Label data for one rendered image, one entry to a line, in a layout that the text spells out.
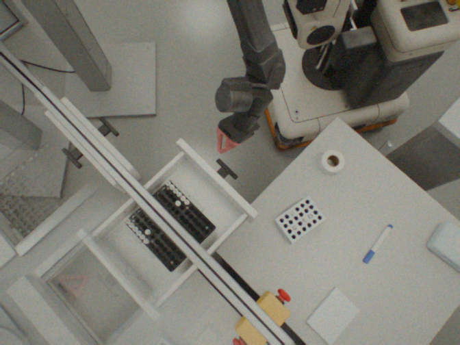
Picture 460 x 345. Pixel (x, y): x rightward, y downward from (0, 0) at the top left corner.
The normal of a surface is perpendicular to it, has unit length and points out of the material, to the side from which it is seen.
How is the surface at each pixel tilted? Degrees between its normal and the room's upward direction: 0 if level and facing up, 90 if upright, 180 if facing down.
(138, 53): 3
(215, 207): 0
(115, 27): 0
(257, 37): 51
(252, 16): 59
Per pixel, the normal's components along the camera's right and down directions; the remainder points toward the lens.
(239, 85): 0.58, 0.49
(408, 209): 0.01, -0.25
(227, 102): -0.79, 0.11
